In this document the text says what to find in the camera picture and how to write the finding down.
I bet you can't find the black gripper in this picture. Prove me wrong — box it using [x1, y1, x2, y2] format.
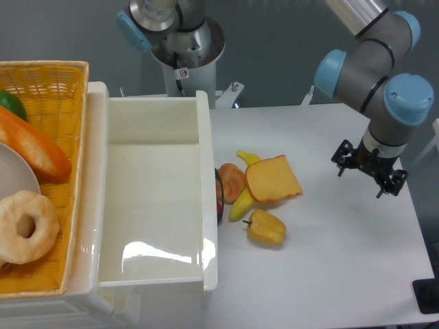
[331, 140, 408, 199]

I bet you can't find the toasted bread slice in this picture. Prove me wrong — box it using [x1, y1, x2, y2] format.
[245, 155, 302, 203]

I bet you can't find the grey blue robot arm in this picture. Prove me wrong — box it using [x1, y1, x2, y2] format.
[117, 1, 434, 195]

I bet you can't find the brown bread roll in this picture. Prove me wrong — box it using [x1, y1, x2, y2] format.
[218, 163, 246, 205]

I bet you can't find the yellow bell pepper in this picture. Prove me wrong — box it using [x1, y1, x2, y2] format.
[244, 209, 287, 245]

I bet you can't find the yellow banana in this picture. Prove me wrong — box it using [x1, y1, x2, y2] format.
[228, 150, 261, 222]

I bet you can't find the black device at edge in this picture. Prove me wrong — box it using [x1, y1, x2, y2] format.
[412, 278, 439, 315]

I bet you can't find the white plastic drawer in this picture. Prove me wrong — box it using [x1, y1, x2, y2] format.
[97, 90, 219, 292]

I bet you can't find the orange baguette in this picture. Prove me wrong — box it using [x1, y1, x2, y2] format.
[1, 107, 72, 183]

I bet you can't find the yellow woven basket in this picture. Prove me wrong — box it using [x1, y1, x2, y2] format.
[1, 60, 89, 300]

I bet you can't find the white drawer cabinet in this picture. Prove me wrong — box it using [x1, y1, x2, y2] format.
[1, 82, 140, 328]

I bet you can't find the white plate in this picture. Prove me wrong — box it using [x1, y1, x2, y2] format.
[0, 143, 40, 199]

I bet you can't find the beige bagel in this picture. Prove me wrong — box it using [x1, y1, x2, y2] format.
[1, 191, 59, 265]

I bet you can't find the green vegetable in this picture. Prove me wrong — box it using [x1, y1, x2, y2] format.
[0, 90, 27, 121]

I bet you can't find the white frame at right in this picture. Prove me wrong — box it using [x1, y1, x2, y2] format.
[409, 119, 439, 171]

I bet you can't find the white bracket with bolt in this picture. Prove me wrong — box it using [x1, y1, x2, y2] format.
[215, 82, 245, 109]

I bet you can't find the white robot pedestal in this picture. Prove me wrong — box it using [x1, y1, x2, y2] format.
[152, 17, 225, 109]

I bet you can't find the black cable on pedestal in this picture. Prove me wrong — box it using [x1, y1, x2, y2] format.
[171, 51, 187, 97]

